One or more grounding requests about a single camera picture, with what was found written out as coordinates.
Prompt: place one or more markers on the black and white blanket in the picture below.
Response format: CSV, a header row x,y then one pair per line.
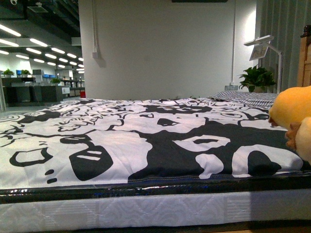
x,y
92,142

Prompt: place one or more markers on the green potted plant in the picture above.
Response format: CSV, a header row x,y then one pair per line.
x,y
257,79

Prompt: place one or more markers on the checkered black white pillow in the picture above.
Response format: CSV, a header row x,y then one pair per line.
x,y
262,101

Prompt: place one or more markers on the white desk lamp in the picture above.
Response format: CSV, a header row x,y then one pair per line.
x,y
261,46

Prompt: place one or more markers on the orange plush toy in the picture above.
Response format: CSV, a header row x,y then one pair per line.
x,y
292,111

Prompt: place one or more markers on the white quilted mattress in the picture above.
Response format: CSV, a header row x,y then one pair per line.
x,y
23,211

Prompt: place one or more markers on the wall power outlet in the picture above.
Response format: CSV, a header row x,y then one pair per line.
x,y
231,88

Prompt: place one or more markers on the white wall switch box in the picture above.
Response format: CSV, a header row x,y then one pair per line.
x,y
95,55

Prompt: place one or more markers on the wooden headboard post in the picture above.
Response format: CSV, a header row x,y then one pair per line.
x,y
304,67

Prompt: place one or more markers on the wooden bed frame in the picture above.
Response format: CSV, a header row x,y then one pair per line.
x,y
298,229

